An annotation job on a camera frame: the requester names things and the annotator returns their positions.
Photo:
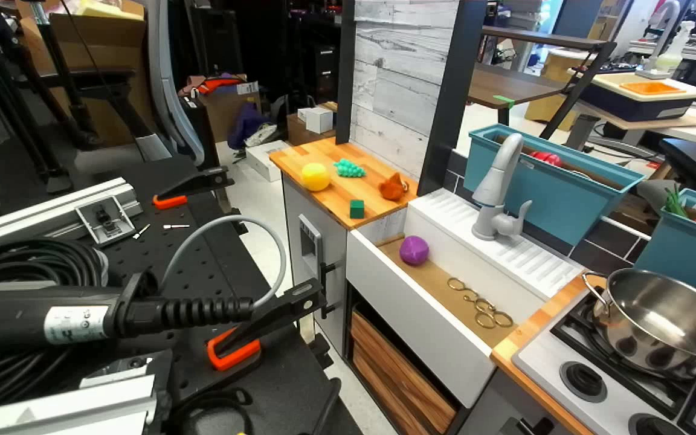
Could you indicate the white tray orange content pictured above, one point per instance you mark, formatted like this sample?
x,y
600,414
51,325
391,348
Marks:
x,y
643,88

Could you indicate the orange toy figure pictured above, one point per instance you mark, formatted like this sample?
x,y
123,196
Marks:
x,y
394,188

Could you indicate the white toy sink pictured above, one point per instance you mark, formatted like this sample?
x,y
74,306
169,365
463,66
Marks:
x,y
423,312

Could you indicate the yellow ball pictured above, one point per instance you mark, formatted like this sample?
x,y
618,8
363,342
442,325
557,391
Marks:
x,y
314,177

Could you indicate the steel cooking pot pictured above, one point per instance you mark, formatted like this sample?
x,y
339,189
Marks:
x,y
649,322

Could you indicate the white toy stove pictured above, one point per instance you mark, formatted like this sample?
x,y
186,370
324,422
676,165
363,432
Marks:
x,y
572,363

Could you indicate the green grape toy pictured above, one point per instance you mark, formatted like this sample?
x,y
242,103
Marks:
x,y
348,169

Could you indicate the teal bin left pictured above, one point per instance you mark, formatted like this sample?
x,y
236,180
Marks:
x,y
568,189

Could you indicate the purple ball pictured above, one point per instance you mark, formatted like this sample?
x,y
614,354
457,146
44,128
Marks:
x,y
413,249

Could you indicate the grey toy faucet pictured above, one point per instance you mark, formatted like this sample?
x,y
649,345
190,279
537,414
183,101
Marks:
x,y
491,194

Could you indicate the aluminium extrusion rail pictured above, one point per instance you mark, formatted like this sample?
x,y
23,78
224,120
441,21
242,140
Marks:
x,y
102,212

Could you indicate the black cable connector foreground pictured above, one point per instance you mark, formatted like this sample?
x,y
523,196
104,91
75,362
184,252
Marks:
x,y
69,316

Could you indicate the black clamp orange handle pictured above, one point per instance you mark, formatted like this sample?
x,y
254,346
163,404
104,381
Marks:
x,y
242,345

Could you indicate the white wood panel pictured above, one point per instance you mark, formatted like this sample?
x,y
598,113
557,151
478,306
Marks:
x,y
398,74

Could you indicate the wooden drawer front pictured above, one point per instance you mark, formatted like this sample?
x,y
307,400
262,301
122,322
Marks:
x,y
412,403

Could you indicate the small green cup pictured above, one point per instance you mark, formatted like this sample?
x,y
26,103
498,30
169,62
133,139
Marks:
x,y
355,209

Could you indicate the white cabinet door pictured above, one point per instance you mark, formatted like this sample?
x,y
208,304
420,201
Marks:
x,y
317,249

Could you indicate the wooden cutting board counter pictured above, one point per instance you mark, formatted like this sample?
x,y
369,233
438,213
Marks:
x,y
342,191

